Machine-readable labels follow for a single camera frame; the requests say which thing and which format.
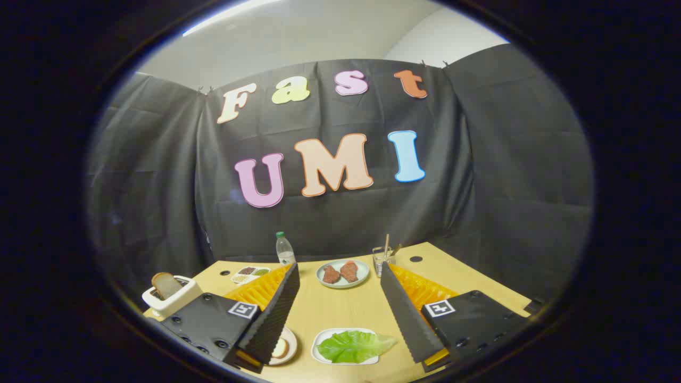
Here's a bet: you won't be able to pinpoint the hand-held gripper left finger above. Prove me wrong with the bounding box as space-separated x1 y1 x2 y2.
159 263 301 374

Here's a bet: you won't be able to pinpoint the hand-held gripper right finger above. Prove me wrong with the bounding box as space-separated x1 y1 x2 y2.
380 261 533 373

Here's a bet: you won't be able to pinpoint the green lettuce leaf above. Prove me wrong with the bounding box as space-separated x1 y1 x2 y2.
317 330 397 364

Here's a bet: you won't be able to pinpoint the toasted bread slice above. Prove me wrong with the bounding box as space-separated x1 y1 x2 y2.
151 272 184 300

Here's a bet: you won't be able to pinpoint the white round plate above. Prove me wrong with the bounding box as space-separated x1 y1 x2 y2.
269 327 298 366

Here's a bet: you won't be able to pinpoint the white divided condiment tray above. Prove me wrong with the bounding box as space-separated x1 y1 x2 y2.
230 266 271 285

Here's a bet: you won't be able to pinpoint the white rounded square plate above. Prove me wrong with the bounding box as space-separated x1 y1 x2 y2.
311 328 381 365

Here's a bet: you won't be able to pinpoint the clear utensil holder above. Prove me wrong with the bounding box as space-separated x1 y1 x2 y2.
372 246 396 278

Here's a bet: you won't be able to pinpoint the clear water bottle green cap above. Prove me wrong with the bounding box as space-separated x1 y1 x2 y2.
276 231 296 267

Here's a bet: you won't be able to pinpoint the pale blue round plate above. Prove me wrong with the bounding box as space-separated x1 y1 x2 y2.
316 259 370 289

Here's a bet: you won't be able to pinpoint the white toaster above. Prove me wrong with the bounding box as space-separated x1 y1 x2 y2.
142 275 203 319

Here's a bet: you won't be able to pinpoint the black backdrop cloth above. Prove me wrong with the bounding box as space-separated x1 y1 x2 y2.
85 44 595 320

